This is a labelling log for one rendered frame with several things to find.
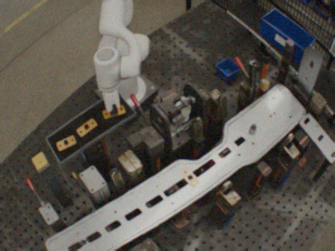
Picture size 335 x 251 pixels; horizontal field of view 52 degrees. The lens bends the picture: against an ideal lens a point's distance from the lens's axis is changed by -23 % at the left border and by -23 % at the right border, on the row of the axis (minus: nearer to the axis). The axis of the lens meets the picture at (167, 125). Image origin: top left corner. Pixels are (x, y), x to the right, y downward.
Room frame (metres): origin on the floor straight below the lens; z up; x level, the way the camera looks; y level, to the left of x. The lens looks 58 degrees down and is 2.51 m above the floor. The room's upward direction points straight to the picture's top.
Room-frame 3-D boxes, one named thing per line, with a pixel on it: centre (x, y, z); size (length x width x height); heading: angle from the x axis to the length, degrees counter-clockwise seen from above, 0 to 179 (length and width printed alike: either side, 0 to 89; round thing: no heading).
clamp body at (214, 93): (1.02, -0.20, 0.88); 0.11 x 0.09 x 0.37; 37
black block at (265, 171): (0.72, -0.41, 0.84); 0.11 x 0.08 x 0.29; 37
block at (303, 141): (0.87, -0.63, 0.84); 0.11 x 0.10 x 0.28; 37
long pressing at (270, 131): (0.68, -0.07, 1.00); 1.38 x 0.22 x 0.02; 127
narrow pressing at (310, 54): (1.13, -0.68, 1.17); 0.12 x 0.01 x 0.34; 37
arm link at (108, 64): (0.89, 0.19, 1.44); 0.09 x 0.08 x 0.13; 89
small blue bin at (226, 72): (1.43, -0.32, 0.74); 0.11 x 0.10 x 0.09; 127
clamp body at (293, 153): (0.78, -0.54, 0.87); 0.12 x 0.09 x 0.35; 37
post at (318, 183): (0.77, -0.81, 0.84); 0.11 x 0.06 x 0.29; 37
